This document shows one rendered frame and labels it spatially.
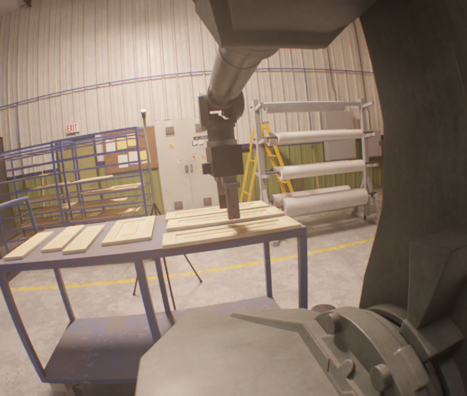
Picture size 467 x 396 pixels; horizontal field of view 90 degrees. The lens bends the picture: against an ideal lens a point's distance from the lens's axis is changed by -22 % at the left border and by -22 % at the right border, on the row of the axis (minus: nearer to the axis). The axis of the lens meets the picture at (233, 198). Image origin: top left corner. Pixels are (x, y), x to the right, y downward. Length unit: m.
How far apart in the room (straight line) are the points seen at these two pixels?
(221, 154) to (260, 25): 0.86
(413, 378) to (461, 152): 0.25
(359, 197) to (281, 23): 4.38
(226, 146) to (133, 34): 6.20
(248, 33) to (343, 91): 7.54
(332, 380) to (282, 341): 0.11
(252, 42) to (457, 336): 0.49
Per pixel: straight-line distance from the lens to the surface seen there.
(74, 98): 7.20
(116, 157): 6.78
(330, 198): 4.48
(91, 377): 1.86
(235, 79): 0.88
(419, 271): 0.32
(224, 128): 1.30
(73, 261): 1.45
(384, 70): 0.49
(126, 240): 1.50
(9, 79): 8.21
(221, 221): 1.59
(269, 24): 0.47
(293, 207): 4.23
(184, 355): 0.47
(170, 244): 1.32
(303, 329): 0.49
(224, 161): 1.26
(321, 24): 0.49
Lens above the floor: 1.45
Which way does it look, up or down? 10 degrees down
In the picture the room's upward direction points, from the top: 6 degrees counter-clockwise
